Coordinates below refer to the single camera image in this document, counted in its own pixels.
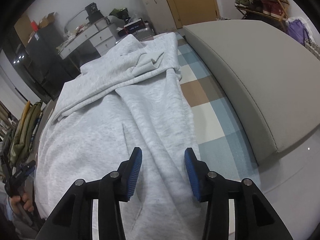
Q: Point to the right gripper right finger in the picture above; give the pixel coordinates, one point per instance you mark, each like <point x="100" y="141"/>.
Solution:
<point x="255" y="217"/>

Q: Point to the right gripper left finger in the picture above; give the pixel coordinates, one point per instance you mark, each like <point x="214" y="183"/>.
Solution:
<point x="73" y="215"/>

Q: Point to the light grey sweatshirt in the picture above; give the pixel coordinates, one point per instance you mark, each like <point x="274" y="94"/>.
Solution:
<point x="130" y="97"/>

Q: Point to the person's left hand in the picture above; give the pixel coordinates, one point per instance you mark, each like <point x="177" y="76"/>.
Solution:
<point x="25" y="202"/>

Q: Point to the olive green bag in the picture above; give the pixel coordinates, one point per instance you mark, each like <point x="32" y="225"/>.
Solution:
<point x="20" y="146"/>

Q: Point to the checkered bed sheet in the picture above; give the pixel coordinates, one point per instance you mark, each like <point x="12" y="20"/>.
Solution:
<point x="222" y="142"/>

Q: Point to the black refrigerator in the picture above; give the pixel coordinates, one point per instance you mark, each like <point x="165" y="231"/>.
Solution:
<point x="38" y="63"/>

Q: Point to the grey padded headboard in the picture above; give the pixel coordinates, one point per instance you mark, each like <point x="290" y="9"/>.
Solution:
<point x="270" y="79"/>

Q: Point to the white drawer desk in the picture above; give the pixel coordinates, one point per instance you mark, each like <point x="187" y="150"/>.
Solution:
<point x="101" y="35"/>

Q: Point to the purple garment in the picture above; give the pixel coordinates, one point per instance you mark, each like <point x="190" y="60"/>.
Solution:
<point x="298" y="31"/>

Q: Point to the silver suitcase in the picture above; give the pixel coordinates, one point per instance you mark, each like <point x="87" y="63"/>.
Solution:
<point x="144" y="34"/>

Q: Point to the dark plant bouquet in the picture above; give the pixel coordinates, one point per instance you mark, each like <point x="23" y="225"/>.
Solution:
<point x="122" y="14"/>

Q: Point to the white tall cabinet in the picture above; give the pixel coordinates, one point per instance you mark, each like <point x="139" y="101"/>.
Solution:
<point x="160" y="15"/>

